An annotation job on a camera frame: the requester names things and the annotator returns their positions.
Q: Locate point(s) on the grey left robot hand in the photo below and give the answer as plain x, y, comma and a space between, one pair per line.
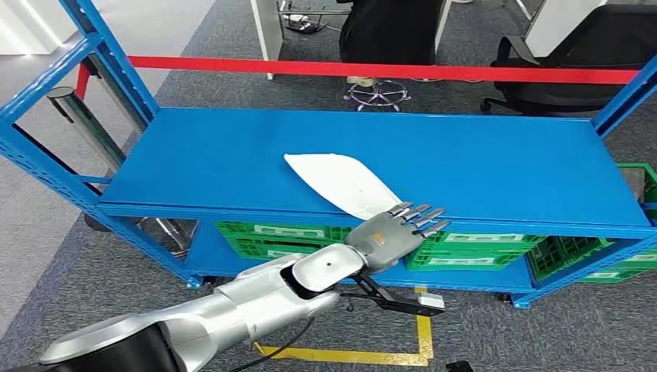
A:
382, 241

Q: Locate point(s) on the white desk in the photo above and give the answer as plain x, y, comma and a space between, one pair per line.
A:
554, 20
267, 31

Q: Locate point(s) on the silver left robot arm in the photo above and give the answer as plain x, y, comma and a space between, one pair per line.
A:
231, 308

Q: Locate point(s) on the red barrier belt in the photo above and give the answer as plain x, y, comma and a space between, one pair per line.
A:
359, 69

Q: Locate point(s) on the person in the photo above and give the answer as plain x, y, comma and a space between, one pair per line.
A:
390, 31

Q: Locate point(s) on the white curved panel part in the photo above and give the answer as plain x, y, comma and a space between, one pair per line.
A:
344, 185

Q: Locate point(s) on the chrome stool base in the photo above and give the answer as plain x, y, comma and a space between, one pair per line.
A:
377, 95

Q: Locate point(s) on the blue metal shelf rack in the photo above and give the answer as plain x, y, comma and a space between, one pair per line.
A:
359, 154

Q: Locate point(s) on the chrome stanchion post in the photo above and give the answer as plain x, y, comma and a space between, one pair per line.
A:
115, 95
82, 123

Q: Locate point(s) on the black office chair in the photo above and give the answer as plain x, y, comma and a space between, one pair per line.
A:
605, 36

